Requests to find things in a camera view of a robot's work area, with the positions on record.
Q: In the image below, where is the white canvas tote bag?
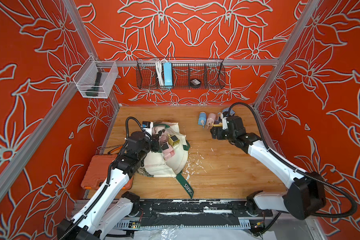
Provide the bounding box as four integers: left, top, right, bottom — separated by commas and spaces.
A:
138, 122, 194, 199

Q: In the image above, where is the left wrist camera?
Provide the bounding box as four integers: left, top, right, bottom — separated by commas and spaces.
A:
142, 121, 154, 136

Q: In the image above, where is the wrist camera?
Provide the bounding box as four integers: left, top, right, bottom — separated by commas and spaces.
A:
142, 121, 154, 136
221, 117, 228, 130

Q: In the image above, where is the clear plastic wall bin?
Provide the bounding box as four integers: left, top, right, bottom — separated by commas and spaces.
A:
73, 56, 119, 99

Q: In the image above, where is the light blue box in basket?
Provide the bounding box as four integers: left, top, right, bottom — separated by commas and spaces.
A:
163, 62, 173, 88

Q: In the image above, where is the pink square pencil sharpener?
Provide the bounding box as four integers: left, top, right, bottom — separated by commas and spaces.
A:
161, 142, 175, 161

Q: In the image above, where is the blue pencil sharpener pink cap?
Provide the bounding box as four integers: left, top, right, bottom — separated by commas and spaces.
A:
198, 112, 207, 128

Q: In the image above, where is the yellow pencil sharpener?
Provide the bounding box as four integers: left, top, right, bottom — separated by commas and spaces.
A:
168, 135, 180, 147

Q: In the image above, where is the red plastic tool case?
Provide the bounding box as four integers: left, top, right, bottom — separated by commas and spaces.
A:
81, 155, 116, 190

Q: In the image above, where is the white cable in basket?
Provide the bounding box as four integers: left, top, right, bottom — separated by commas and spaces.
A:
155, 59, 165, 87

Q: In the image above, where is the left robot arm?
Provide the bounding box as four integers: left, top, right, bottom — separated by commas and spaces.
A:
57, 121, 154, 240

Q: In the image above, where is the dark green tool in bin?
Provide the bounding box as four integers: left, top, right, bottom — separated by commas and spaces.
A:
86, 72, 102, 97

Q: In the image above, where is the small black item in basket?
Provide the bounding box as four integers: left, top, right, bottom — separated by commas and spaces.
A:
190, 79, 202, 88

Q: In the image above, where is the black wire wall basket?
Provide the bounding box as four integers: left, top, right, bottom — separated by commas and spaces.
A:
136, 58, 227, 90

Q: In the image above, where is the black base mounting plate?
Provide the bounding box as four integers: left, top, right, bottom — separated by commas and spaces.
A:
140, 199, 273, 218

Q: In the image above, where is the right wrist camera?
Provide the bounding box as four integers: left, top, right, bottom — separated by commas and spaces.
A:
221, 117, 228, 130

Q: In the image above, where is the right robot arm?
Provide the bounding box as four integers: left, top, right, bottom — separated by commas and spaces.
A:
210, 106, 358, 220

